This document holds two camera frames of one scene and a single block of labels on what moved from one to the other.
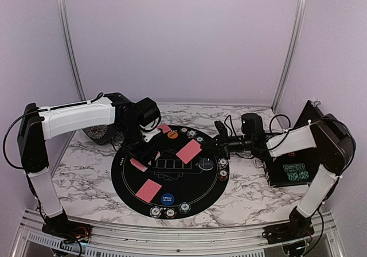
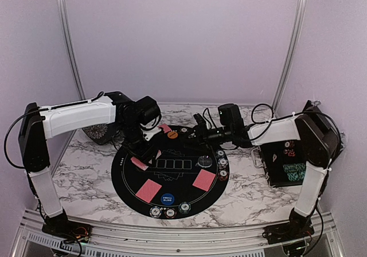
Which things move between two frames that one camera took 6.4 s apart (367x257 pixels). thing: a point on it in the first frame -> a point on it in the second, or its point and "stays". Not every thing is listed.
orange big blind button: [172, 135] stays
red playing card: [189, 151] -> [204, 180]
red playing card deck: [138, 164] stays
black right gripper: [222, 144] -> [200, 133]
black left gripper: [145, 154] stays
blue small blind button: [167, 199] stays
